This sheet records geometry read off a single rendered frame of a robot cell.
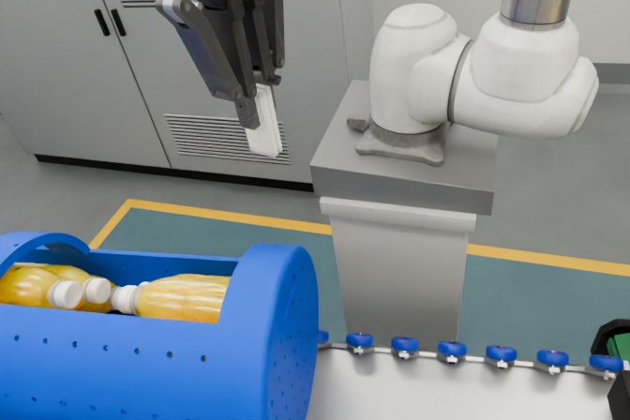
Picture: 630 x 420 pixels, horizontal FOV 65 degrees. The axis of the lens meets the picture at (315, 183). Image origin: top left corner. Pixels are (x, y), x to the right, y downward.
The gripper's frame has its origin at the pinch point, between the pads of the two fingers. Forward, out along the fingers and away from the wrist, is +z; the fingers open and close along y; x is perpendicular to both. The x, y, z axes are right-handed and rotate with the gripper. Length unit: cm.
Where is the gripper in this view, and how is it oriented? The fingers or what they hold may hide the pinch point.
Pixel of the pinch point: (260, 120)
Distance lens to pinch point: 46.0
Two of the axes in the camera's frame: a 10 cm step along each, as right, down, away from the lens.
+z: 1.2, 7.6, 6.4
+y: -5.3, 5.9, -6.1
